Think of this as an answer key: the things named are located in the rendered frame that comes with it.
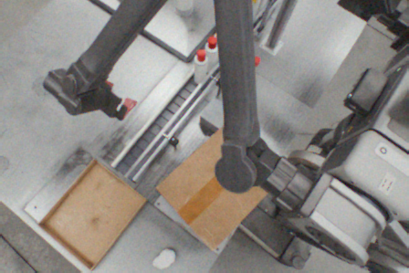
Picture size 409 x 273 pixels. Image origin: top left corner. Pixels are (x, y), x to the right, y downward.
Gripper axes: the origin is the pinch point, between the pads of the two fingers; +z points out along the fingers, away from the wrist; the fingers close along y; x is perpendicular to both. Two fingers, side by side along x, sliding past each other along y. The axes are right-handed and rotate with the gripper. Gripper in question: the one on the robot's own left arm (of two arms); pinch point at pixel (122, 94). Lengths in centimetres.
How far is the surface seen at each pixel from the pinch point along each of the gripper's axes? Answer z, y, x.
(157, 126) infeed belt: 25.4, -5.2, 15.5
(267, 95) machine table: 56, -32, -13
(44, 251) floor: 36, 25, 141
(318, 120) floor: 153, -67, 0
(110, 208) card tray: 6.9, -11.0, 45.6
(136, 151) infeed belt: 17.4, -5.4, 25.3
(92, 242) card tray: -1, -14, 55
